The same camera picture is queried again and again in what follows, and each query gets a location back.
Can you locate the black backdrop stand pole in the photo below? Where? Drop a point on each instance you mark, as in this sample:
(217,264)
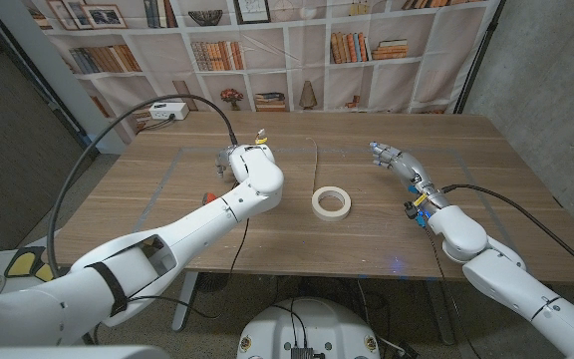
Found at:
(480,55)

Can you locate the cream masking tape roll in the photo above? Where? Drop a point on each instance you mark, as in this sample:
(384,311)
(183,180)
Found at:
(317,209)

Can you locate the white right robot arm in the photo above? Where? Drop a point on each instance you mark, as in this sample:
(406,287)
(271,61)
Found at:
(506,279)

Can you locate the red strawberry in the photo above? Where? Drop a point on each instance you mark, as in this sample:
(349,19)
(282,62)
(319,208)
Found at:
(208,198)

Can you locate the grey table leg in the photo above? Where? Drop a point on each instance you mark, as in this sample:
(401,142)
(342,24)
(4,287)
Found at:
(441,314)

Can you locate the yellow black pad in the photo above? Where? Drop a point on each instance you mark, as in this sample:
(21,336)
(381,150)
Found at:
(23,263)

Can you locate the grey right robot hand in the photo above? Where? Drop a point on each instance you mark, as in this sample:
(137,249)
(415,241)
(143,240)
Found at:
(409,167)

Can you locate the printed bookshelf backdrop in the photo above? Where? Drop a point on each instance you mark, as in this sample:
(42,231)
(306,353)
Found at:
(287,65)

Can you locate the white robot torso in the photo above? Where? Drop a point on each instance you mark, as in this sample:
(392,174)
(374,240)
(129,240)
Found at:
(312,324)

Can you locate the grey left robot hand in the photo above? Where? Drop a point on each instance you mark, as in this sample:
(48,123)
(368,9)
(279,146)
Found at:
(223,160)

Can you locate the white power strip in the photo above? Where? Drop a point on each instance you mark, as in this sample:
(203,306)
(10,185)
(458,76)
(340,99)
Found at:
(167,110)

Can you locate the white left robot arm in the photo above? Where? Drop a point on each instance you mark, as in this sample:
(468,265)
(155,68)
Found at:
(207,219)

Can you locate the white table leg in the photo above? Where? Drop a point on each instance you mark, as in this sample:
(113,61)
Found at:
(185,304)

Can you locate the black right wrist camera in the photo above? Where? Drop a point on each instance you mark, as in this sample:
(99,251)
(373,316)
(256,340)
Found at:
(409,209)

